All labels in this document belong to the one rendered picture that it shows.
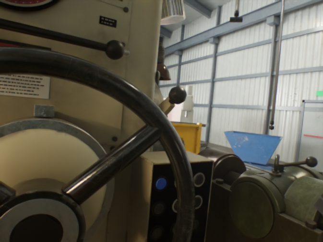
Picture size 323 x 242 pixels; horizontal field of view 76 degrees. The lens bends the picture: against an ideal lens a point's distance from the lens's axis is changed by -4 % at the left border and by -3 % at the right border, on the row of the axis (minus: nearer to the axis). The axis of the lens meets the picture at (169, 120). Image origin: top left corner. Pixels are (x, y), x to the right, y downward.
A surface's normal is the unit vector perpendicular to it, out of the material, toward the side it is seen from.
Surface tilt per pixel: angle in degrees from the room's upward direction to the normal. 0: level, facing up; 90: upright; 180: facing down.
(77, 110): 90
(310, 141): 90
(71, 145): 65
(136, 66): 90
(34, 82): 90
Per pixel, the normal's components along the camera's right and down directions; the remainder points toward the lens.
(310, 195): -0.48, -0.80
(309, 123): -0.87, -0.06
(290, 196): -0.65, -0.62
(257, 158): -0.52, -0.01
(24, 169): 0.46, -0.04
